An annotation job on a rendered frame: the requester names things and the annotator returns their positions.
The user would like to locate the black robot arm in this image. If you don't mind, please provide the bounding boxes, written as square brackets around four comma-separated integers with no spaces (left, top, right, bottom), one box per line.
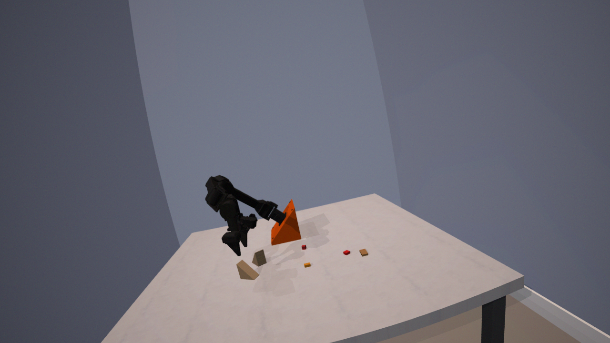
[205,175,286,229]

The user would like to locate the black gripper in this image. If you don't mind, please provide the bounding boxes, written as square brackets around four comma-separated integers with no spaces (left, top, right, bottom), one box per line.
[222,212,250,256]

